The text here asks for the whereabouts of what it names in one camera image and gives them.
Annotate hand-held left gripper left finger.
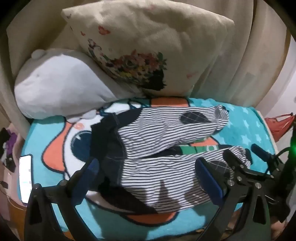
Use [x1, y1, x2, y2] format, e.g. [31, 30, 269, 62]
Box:
[24, 158, 99, 241]

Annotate purple cloth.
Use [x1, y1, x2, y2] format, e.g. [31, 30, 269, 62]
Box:
[3, 128, 18, 159]

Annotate striped navy white pants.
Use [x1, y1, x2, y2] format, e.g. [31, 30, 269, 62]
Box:
[90, 105, 252, 214]

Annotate teal cartoon printed blanket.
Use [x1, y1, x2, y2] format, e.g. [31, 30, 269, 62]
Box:
[22, 97, 274, 240]

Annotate beige curtain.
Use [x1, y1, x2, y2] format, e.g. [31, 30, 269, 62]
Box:
[0, 0, 292, 144]

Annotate smartphone with lit screen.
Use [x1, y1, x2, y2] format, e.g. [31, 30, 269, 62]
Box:
[18, 154, 33, 205]

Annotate white plush pillow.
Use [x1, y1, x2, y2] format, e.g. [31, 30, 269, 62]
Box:
[14, 49, 145, 123]

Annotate cream floral print pillow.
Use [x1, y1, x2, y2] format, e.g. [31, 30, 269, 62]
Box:
[61, 6, 235, 96]

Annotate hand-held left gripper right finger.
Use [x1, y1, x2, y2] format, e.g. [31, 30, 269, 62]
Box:
[195, 158, 271, 241]

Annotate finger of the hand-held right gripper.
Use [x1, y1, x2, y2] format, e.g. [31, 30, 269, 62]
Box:
[251, 143, 275, 163]
[223, 149, 278, 182]

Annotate red cloth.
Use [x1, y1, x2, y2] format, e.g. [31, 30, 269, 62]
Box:
[264, 112, 296, 141]

